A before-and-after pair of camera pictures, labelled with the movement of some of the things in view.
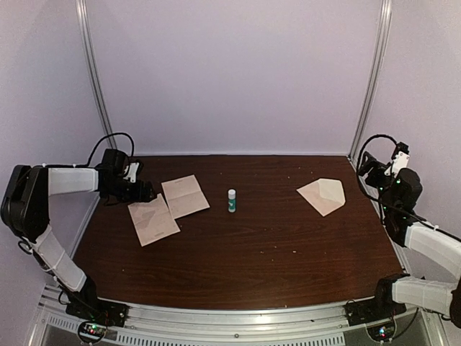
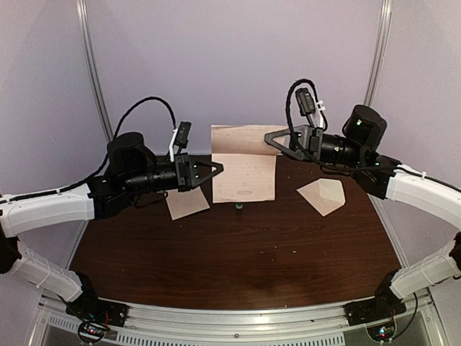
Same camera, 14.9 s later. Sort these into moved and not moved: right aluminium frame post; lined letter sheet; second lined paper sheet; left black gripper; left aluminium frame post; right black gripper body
Moved: lined letter sheet; right black gripper body; left black gripper
Not moved: left aluminium frame post; right aluminium frame post; second lined paper sheet
